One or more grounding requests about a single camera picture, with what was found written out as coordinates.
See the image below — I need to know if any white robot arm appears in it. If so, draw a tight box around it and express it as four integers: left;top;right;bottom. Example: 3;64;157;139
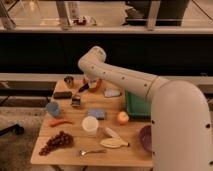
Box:
78;46;213;171

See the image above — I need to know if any small metal cup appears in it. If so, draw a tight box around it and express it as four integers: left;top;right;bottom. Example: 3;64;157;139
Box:
64;76;74;88

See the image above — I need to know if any white paper cup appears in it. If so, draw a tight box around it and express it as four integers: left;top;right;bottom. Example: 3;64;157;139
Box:
81;116;99;136

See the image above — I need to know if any blue cup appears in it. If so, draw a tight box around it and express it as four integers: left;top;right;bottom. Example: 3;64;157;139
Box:
45;102;60;117

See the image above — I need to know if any red bowl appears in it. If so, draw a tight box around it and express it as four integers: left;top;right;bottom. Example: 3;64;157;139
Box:
83;79;102;93

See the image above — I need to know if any white grey cloth piece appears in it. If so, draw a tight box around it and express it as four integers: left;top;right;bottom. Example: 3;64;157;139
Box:
104;88;121;98

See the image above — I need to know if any blue sponge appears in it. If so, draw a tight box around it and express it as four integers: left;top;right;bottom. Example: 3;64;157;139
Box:
88;109;106;120

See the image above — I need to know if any black rectangular block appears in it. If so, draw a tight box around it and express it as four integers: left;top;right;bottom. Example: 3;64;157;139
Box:
53;91;72;99

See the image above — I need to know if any wooden table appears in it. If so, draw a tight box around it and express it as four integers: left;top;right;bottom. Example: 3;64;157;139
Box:
31;81;153;168

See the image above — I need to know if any orange apple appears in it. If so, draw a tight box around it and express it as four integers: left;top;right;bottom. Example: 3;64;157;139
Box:
116;111;129;125

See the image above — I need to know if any green plastic tray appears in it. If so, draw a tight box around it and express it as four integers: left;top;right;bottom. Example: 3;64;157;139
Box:
125;91;151;119

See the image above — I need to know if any orange carrot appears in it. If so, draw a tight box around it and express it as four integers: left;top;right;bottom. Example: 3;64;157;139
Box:
49;119;73;127

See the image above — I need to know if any beige banana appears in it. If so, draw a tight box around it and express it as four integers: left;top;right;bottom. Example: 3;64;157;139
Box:
100;127;131;149

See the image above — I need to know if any purple grape bunch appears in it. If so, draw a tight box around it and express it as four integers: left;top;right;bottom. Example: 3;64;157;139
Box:
39;131;74;156

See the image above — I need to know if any metal spoon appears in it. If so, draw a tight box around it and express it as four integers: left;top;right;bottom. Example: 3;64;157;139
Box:
79;149;107;157

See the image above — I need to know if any purple bowl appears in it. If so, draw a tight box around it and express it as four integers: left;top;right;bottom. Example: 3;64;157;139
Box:
139;125;152;153

